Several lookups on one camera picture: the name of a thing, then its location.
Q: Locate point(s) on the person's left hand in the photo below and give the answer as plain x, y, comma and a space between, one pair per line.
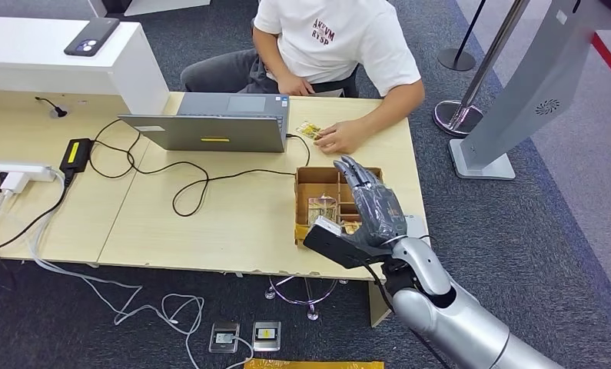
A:
342, 137

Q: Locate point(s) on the person's right hand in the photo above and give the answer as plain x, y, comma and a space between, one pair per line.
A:
295, 85

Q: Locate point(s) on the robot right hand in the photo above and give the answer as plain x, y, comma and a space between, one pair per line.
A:
379, 214

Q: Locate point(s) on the person's right forearm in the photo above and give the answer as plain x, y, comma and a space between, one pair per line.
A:
272, 60

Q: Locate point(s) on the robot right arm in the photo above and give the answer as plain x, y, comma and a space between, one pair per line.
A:
453, 321

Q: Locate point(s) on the person's left forearm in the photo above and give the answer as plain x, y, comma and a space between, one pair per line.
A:
394, 107

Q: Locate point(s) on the patterned room key card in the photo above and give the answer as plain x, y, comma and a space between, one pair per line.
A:
351, 227
321, 210

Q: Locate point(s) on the white card reader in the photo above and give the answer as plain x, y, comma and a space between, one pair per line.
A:
418, 224

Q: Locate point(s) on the person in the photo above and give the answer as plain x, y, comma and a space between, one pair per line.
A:
335, 40

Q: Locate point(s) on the cardboard organiser box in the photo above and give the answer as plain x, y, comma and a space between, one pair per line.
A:
315, 179

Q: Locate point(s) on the wooden desk side panel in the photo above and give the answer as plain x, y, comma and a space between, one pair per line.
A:
379, 305

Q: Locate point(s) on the grey laptop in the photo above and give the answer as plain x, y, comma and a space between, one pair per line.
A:
212, 134

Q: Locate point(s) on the chrome chair base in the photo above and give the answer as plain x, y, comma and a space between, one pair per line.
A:
311, 311

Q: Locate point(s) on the white furniture panel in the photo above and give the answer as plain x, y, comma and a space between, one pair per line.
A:
161, 4

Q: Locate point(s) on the yellow floor tape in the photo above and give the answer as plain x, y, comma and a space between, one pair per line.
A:
313, 364

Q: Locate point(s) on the silver floor socket yellow label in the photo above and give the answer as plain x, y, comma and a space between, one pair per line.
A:
266, 335

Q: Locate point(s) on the silver floor socket with plug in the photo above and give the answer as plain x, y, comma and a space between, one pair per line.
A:
223, 337

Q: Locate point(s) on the grey kiosk stand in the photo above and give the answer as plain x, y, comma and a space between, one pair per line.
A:
533, 81

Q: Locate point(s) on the dark smartphone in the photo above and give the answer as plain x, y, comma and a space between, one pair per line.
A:
91, 36

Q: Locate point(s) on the black laptop power adapter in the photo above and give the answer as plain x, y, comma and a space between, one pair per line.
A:
75, 155

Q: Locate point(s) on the white power strip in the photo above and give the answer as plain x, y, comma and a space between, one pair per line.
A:
19, 170

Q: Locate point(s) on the white plug charger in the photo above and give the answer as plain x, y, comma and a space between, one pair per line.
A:
14, 182

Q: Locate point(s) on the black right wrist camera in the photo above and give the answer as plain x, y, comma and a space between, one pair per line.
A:
335, 248

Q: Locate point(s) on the black stanchion post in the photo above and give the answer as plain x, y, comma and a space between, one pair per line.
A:
456, 59

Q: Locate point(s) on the chrome stanchion post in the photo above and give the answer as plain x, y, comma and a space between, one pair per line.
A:
487, 56

